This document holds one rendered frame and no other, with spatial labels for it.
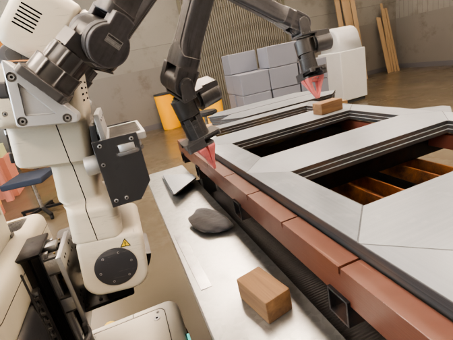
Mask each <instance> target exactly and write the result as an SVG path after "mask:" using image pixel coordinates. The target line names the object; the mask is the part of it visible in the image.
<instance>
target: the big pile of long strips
mask: <svg viewBox="0 0 453 340"><path fill-rule="evenodd" d="M335 91H336V90H329V91H324V92H321V94H320V98H315V97H314V96H313V95H312V93H310V91H305V92H296V93H292V94H287V95H284V96H280V97H276V98H271V99H268V100H265V101H260V102H257V103H252V104H249V105H244V106H241V107H236V108H233V109H228V110H226V111H221V112H217V113H215V114H213V115H211V116H209V117H208V119H210V121H211V123H212V125H222V124H225V123H230V122H233V121H237V120H240V119H245V118H248V117H253V116H256V115H260V114H263V113H267V112H271V111H275V110H278V109H283V108H286V107H290V106H293V105H298V104H301V103H306V102H309V101H324V100H327V99H329V98H334V97H335V93H336V92H335Z"/></svg>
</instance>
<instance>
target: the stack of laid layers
mask: <svg viewBox="0 0 453 340"><path fill-rule="evenodd" d="M312 110H313V107H312V106H307V105H306V106H304V107H299V108H296V109H291V110H289V111H284V112H281V113H277V114H273V115H269V116H266V117H262V118H259V119H254V120H251V121H246V122H244V123H239V124H237V125H232V126H229V127H224V128H221V129H220V131H221V133H218V134H217V135H216V136H217V137H218V136H223V135H225V134H229V133H233V132H237V131H240V130H244V129H247V128H252V127H255V126H257V125H262V124H265V123H270V122H272V121H276V120H279V119H284V118H287V117H291V116H294V115H298V114H302V113H306V112H309V111H312ZM396 116H397V115H390V114H383V113H370V112H364V111H351V110H349V111H345V112H342V113H337V114H335V115H331V116H327V117H323V118H321V119H316V120H313V121H309V122H307V123H302V124H299V125H295V126H292V127H288V128H285V129H282V130H278V131H275V132H271V133H268V134H264V135H261V136H257V137H254V138H250V139H247V140H243V141H240V142H236V143H233V144H234V145H236V146H238V147H240V148H242V149H244V150H246V149H248V148H253V147H255V146H259V145H262V144H266V143H269V142H273V141H276V140H280V139H283V138H287V137H289V136H294V135H296V134H300V133H303V132H307V131H310V130H314V129H317V128H321V127H324V126H327V125H330V124H333V123H338V122H340V121H344V120H347V119H356V120H361V121H370V122H375V123H376V122H379V121H382V120H385V119H389V118H391V117H396ZM447 133H452V134H453V121H448V120H447V121H443V122H441V123H437V124H435V125H431V126H429V127H425V128H423V129H420V130H417V131H414V132H411V133H408V134H405V135H402V136H399V137H395V138H392V139H389V140H386V141H383V142H380V143H377V144H374V145H371V146H368V147H365V148H362V149H359V150H356V151H353V152H350V153H347V154H343V155H340V156H338V157H334V158H332V159H328V160H326V161H322V162H320V163H316V164H314V165H310V166H308V167H304V168H302V169H298V170H296V171H291V172H293V173H296V174H297V175H300V176H301V177H304V178H306V179H308V180H311V179H315V178H317V177H321V176H323V175H326V174H329V173H332V172H335V171H338V170H341V169H344V168H347V167H350V166H352V165H356V164H358V163H362V162H364V161H368V160H370V159H374V158H376V157H379V156H382V155H384V154H388V153H390V152H394V151H396V150H400V149H401V148H405V147H407V146H411V145H414V144H417V143H420V142H423V141H426V140H428V139H431V138H434V137H437V136H441V135H443V134H447ZM215 159H216V160H217V161H219V162H220V163H222V164H223V165H224V166H226V167H228V168H229V169H230V170H232V171H233V172H235V173H236V174H237V175H239V176H241V177H242V178H243V179H245V180H246V181H248V182H249V183H251V184H252V185H254V186H255V187H256V188H258V189H259V190H260V191H263V192H264V193H265V194H267V195H269V197H271V198H273V199H274V200H275V201H277V202H279V203H280V204H281V205H283V206H284V207H286V208H287V209H289V210H290V211H291V212H293V213H295V214H296V215H297V216H298V217H301V218H302V219H303V220H304V221H306V222H308V223H309V224H310V225H312V226H314V227H315V228H316V229H318V230H319V231H321V232H322V233H324V234H325V235H327V236H328V237H329V238H331V239H333V240H334V241H335V242H337V243H338V244H340V245H341V246H342V247H344V248H346V249H347V250H348V251H349V252H351V253H353V254H354V255H355V256H357V257H359V260H360V259H361V260H363V261H364V262H366V263H367V264H369V265H370V266H372V267H373V268H374V269H376V270H377V271H379V272H381V273H382V274H383V275H385V276H386V277H387V278H389V279H391V280H392V281H393V282H395V283H396V284H398V285H399V286H401V287H402V288H404V289H405V290H407V291H408V292H409V293H411V294H413V295H414V296H415V297H417V298H419V299H420V300H421V301H422V302H424V303H426V304H427V305H428V306H430V307H431V308H433V309H434V310H436V311H437V312H439V313H440V314H442V315H443V316H445V317H446V318H447V319H449V320H451V321H452V322H453V303H452V302H451V301H450V300H447V299H446V298H445V297H443V296H441V295H440V294H438V293H436V292H435V291H434V290H432V289H430V288H428V287H427V286H426V285H424V284H422V283H421V282H419V281H418V280H416V279H414V278H413V277H411V276H410V275H408V274H406V273H405V272H403V271H402V270H400V269H399V268H397V267H395V266H394V265H392V264H390V263H389V262H387V261H386V260H384V259H383V258H381V257H379V256H378V255H377V254H374V253H373V252H372V251H370V250H368V249H367V248H365V247H364V246H362V245H361V244H359V243H358V242H356V241H354V240H353V239H351V238H349V237H348V236H346V235H345V234H343V233H341V232H340V231H338V230H337V229H335V228H333V227H332V226H330V225H329V224H327V223H325V222H324V221H322V220H321V219H319V218H317V217H316V216H314V215H313V214H311V213H310V212H308V211H306V210H305V209H304V208H301V207H300V206H299V205H297V204H295V203H294V202H292V201H291V200H289V199H288V198H286V197H284V196H283V195H281V194H279V193H278V192H276V191H275V190H273V189H272V188H270V187H268V186H267V185H265V184H264V183H262V182H260V181H259V180H257V179H256V178H254V177H252V176H251V175H250V174H248V173H246V172H244V171H243V170H241V169H240V168H238V167H237V166H235V165H234V164H232V163H230V162H228V161H227V160H226V159H224V158H222V157H221V156H219V155H218V154H216V153H215Z"/></svg>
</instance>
